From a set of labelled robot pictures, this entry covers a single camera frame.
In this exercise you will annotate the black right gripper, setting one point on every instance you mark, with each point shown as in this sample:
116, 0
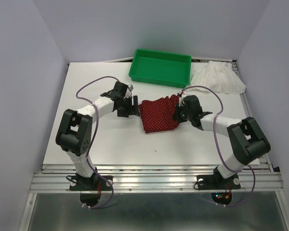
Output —
177, 115

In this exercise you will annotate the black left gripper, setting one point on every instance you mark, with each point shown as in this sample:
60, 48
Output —
132, 109

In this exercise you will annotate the red polka dot skirt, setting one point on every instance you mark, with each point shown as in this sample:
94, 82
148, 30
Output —
157, 116

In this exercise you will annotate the white skirt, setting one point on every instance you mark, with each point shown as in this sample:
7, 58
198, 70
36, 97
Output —
219, 77

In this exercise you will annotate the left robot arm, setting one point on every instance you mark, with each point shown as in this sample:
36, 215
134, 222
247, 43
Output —
78, 128

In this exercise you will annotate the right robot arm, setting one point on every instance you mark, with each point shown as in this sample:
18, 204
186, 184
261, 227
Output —
248, 141

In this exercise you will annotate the green plastic bin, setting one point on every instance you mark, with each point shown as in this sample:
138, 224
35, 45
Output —
161, 68

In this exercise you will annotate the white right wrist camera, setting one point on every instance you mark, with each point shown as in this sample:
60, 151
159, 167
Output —
181, 98

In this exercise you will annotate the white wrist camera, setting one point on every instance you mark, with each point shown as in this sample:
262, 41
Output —
181, 98
128, 93

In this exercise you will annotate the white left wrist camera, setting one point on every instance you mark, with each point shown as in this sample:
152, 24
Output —
128, 93

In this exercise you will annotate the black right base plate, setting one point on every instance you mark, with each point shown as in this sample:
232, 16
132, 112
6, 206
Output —
216, 182

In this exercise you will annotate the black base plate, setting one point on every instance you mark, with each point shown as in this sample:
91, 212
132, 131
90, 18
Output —
79, 183
216, 182

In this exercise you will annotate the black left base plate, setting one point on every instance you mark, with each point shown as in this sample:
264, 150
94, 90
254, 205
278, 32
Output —
79, 183

